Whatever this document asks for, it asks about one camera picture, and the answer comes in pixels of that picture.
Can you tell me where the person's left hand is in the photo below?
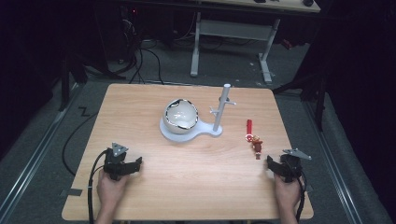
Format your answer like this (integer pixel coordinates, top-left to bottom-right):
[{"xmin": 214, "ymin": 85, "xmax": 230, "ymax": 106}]
[{"xmin": 95, "ymin": 169, "xmax": 129, "ymax": 217}]

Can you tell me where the black metal stand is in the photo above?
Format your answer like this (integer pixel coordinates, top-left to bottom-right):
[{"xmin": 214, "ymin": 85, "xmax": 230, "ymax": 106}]
[
  {"xmin": 272, "ymin": 55, "xmax": 330, "ymax": 133},
  {"xmin": 57, "ymin": 49, "xmax": 127, "ymax": 112}
]

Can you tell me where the person's right hand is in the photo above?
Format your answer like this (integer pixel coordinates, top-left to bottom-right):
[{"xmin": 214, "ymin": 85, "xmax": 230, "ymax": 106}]
[{"xmin": 273, "ymin": 173, "xmax": 303, "ymax": 213}]

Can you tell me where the grey tape strip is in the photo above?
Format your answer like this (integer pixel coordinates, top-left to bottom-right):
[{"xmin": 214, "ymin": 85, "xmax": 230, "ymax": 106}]
[{"xmin": 59, "ymin": 188, "xmax": 84, "ymax": 198}]

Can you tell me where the black floor cable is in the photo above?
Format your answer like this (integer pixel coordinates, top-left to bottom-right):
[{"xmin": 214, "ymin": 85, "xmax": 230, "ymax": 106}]
[{"xmin": 61, "ymin": 111, "xmax": 100, "ymax": 177}]

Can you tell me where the small red toy figure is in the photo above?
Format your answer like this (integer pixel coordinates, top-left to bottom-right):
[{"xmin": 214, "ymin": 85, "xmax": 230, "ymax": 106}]
[{"xmin": 251, "ymin": 134, "xmax": 264, "ymax": 161}]

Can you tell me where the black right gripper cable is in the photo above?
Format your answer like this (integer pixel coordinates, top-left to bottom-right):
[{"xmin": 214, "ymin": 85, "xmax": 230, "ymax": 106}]
[{"xmin": 294, "ymin": 170, "xmax": 308, "ymax": 224}]

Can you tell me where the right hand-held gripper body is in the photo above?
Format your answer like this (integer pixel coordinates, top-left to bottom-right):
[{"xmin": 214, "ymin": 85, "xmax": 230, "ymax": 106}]
[{"xmin": 278, "ymin": 147, "xmax": 313, "ymax": 184}]

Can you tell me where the dark computer tower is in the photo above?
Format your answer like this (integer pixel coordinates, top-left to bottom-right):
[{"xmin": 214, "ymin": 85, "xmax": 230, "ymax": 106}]
[{"xmin": 119, "ymin": 5, "xmax": 143, "ymax": 64}]

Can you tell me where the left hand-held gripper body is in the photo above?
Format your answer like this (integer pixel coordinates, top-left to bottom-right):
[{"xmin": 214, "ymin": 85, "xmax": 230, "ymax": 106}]
[{"xmin": 103, "ymin": 142, "xmax": 130, "ymax": 182}]

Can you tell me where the metal floor rail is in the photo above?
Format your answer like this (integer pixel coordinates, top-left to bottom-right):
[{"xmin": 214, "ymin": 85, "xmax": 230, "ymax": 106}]
[
  {"xmin": 0, "ymin": 82, "xmax": 84, "ymax": 224},
  {"xmin": 302, "ymin": 101, "xmax": 364, "ymax": 224}
]

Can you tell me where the red toy sword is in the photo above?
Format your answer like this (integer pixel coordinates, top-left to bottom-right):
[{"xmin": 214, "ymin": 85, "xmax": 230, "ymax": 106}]
[{"xmin": 245, "ymin": 119, "xmax": 254, "ymax": 144}]

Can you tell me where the bundle of black cables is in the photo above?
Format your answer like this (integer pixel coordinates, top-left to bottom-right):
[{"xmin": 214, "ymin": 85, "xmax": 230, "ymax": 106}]
[{"xmin": 120, "ymin": 36, "xmax": 165, "ymax": 86}]

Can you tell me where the desk with white legs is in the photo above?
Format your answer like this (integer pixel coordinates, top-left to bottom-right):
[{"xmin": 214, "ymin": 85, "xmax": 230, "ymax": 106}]
[{"xmin": 190, "ymin": 0, "xmax": 321, "ymax": 84}]

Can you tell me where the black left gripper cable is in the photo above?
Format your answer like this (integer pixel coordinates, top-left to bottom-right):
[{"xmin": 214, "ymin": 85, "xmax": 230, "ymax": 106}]
[{"xmin": 87, "ymin": 148, "xmax": 110, "ymax": 224}]

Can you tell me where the white stand with pole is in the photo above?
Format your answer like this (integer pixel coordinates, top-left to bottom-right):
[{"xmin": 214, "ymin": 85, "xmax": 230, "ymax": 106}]
[{"xmin": 159, "ymin": 82, "xmax": 237, "ymax": 144}]

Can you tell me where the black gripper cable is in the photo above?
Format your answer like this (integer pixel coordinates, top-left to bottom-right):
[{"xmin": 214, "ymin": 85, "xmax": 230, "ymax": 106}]
[
  {"xmin": 294, "ymin": 170, "xmax": 308, "ymax": 224},
  {"xmin": 87, "ymin": 148, "xmax": 110, "ymax": 224}
]

